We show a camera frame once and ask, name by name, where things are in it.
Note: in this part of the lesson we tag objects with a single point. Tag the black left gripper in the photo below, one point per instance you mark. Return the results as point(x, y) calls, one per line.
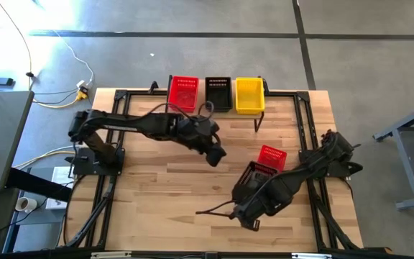
point(196, 133)

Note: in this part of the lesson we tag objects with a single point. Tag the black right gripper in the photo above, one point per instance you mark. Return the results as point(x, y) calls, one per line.
point(264, 198)

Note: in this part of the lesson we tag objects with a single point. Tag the small black plastic basket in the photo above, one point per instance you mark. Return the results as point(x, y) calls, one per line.
point(255, 171)

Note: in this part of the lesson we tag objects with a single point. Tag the medium red plastic basket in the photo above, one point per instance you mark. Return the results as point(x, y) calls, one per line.
point(272, 156)

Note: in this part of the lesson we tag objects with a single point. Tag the large black plastic basket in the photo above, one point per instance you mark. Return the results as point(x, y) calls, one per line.
point(218, 110)

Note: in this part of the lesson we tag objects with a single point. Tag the large yellow plastic basket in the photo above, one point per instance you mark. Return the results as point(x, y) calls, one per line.
point(250, 113)

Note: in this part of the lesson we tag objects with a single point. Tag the large red plastic basket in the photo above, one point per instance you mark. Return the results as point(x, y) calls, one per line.
point(183, 110)

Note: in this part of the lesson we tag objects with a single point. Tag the medium black plastic basket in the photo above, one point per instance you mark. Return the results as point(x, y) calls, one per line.
point(218, 97)

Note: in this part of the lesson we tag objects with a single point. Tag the small yellow plastic basket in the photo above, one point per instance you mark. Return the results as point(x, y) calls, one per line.
point(250, 97)

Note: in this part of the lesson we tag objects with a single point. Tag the small red plastic basket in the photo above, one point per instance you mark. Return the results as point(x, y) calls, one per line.
point(183, 95)

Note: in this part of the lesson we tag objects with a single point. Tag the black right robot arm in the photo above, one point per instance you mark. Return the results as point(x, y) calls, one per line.
point(311, 165)

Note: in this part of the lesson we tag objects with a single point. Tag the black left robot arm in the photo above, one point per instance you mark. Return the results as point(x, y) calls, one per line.
point(128, 124)

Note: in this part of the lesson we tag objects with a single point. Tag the yellow plug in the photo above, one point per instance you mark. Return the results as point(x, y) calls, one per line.
point(81, 95)

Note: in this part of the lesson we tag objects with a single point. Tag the white power adapter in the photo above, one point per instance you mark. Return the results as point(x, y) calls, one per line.
point(81, 83)

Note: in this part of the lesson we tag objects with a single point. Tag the white paper box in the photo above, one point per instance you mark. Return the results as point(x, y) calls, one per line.
point(61, 176)

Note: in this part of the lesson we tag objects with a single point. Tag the black desk leg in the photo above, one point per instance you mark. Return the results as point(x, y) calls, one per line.
point(38, 184)

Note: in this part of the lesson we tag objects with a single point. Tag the white mug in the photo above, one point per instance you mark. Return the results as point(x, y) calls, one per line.
point(25, 204)

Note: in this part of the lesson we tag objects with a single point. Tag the grey desk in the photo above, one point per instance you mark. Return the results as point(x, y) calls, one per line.
point(2, 136)

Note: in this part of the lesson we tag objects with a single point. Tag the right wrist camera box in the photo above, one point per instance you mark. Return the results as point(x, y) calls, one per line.
point(251, 223)

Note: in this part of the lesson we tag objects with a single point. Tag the black frame clamp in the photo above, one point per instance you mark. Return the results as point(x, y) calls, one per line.
point(262, 84)
point(153, 87)

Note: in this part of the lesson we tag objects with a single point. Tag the black aluminium table frame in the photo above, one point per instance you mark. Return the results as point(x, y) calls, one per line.
point(282, 94)

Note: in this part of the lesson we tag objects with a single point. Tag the grey metal desk frame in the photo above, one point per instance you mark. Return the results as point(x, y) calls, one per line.
point(406, 167)

